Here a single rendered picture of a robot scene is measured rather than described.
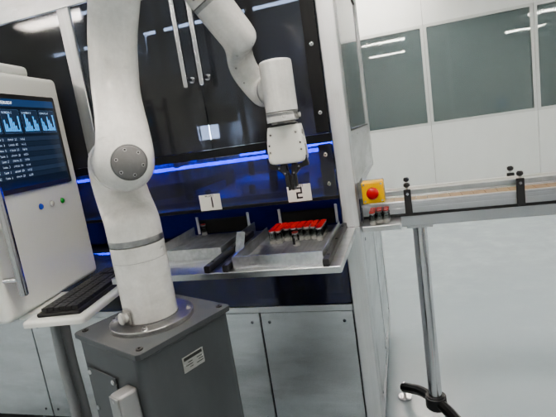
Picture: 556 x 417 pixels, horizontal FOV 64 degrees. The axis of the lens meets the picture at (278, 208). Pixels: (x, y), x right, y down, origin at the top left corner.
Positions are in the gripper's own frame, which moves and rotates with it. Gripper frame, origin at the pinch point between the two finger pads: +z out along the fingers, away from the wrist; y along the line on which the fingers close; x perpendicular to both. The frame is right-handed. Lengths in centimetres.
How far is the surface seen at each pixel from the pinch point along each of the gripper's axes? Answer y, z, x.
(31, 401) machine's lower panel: 150, 94, -35
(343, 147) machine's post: -10.2, -5.2, -35.1
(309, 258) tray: -2.5, 20.7, 2.4
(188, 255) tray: 39.5, 20.6, -9.0
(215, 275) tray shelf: 24.4, 23.0, 4.9
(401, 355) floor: -18, 110, -107
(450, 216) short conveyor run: -42, 24, -46
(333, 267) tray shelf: -9.1, 22.7, 4.9
